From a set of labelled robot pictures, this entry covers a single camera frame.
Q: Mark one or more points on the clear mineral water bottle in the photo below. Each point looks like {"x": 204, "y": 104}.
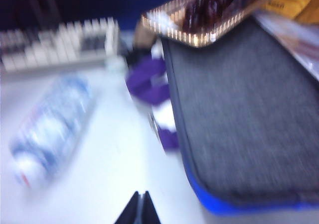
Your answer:
{"x": 49, "y": 132}

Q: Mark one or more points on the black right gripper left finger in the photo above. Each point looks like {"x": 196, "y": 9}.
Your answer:
{"x": 133, "y": 211}

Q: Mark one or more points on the white grey keyboard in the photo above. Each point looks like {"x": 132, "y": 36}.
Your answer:
{"x": 57, "y": 44}

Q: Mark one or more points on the dark red dates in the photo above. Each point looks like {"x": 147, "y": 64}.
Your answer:
{"x": 211, "y": 7}

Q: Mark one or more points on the yellow printed bag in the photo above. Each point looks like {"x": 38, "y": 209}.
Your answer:
{"x": 294, "y": 2}

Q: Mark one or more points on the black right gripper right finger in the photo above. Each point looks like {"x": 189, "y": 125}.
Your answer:
{"x": 149, "y": 211}

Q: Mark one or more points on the foil food tray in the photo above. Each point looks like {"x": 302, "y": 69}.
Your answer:
{"x": 174, "y": 22}

